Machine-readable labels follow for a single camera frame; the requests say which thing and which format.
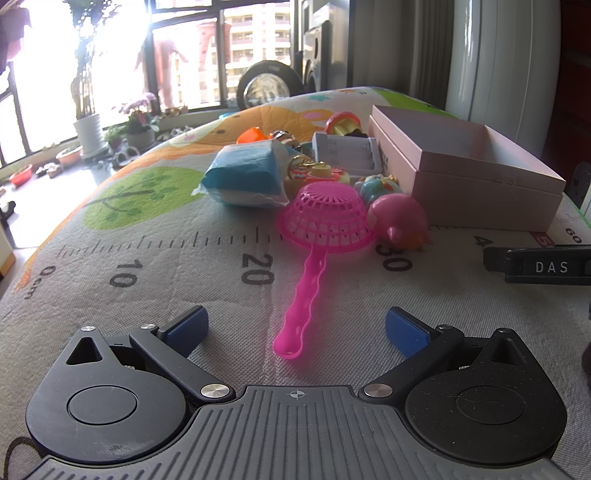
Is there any tall white appliance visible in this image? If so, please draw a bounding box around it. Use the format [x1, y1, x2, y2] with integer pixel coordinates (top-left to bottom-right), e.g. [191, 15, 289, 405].
[445, 0, 561, 153]

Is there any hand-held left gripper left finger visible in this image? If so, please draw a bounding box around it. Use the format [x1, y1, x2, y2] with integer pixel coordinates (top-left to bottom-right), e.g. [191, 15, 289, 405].
[65, 305, 236, 407]

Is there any round washing machine door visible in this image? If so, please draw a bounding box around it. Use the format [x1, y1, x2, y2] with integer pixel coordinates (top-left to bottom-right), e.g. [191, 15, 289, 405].
[236, 60, 303, 110]

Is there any light blue animal figurine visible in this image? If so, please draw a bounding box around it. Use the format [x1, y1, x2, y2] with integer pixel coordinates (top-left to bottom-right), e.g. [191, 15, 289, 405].
[353, 174, 402, 206]

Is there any tall white plant pot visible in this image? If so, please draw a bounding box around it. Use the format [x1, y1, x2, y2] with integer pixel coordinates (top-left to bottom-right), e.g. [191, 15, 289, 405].
[74, 113, 105, 155]

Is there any pink bird toy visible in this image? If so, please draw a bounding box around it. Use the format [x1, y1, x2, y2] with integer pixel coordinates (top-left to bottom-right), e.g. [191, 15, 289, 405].
[367, 194, 432, 252]

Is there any pink hanging garment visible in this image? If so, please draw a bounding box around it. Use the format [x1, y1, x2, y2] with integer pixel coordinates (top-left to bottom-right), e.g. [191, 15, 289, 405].
[136, 34, 190, 107]

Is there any white plastic case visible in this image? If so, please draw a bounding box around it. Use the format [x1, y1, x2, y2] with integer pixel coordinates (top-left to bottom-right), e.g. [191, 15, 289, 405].
[311, 131, 384, 178]

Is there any purple hanging cloth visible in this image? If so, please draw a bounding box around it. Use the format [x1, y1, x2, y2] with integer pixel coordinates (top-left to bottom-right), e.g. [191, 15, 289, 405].
[0, 0, 31, 70]

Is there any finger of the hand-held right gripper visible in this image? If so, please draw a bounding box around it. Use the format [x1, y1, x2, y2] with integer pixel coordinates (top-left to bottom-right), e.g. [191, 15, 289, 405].
[482, 247, 522, 277]

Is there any pink flowering plant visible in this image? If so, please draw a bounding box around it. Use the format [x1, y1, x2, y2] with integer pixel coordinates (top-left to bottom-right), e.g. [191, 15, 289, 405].
[113, 92, 160, 134]

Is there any brown curtain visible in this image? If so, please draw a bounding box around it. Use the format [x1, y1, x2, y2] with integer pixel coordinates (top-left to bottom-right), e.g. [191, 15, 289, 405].
[353, 0, 455, 112]

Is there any blue cotton pad packet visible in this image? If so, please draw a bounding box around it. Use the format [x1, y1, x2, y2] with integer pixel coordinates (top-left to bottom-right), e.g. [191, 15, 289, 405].
[191, 142, 296, 210]

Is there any tall green plant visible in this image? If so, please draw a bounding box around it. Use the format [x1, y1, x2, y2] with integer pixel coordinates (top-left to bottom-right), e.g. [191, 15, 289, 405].
[65, 0, 105, 120]

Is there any orange plastic cup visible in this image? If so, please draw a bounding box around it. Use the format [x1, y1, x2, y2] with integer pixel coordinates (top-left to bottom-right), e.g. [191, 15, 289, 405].
[237, 128, 271, 145]

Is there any pink cardboard box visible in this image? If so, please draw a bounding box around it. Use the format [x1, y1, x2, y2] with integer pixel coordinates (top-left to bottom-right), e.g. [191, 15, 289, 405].
[367, 104, 566, 232]

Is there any pink plastic strainer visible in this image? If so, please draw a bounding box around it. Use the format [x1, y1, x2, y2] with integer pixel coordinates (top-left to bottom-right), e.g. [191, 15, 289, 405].
[272, 181, 377, 360]

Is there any washing machine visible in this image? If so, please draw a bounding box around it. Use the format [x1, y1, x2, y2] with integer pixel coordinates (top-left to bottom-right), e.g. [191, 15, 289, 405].
[302, 21, 356, 93]

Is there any red toy camera keychain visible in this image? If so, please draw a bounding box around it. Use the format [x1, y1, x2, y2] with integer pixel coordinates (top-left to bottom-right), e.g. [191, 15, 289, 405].
[286, 154, 352, 195]

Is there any small green potted plant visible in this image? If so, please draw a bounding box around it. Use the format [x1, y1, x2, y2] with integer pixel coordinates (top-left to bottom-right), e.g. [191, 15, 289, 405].
[104, 124, 126, 151]

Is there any printed play mat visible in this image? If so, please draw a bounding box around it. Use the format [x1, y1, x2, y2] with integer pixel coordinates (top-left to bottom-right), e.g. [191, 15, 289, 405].
[0, 85, 591, 480]

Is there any red yellow toy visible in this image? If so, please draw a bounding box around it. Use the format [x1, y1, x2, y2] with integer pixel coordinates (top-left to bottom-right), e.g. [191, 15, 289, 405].
[324, 112, 365, 138]

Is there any black window frame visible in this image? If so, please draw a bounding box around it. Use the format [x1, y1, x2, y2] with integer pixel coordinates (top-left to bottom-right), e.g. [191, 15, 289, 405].
[0, 0, 305, 167]

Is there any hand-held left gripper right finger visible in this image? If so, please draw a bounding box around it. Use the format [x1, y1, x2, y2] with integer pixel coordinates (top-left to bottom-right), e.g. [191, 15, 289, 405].
[358, 306, 529, 409]

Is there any shallow beige plant pot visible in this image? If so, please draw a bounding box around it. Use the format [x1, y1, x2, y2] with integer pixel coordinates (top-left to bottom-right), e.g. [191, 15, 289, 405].
[56, 145, 83, 167]

